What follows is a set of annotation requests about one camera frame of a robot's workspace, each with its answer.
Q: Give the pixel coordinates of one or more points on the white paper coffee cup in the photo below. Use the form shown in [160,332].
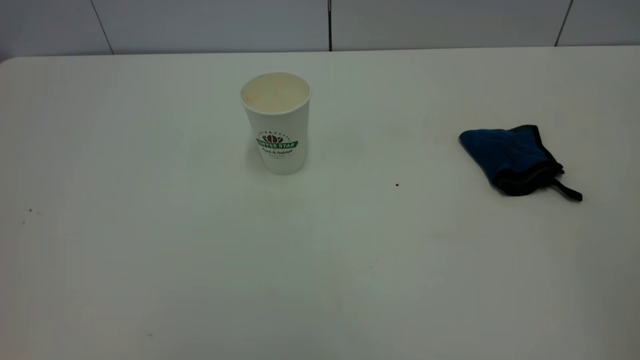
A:
[277,120]

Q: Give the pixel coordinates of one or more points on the blue cloth with black trim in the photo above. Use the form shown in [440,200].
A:
[505,150]

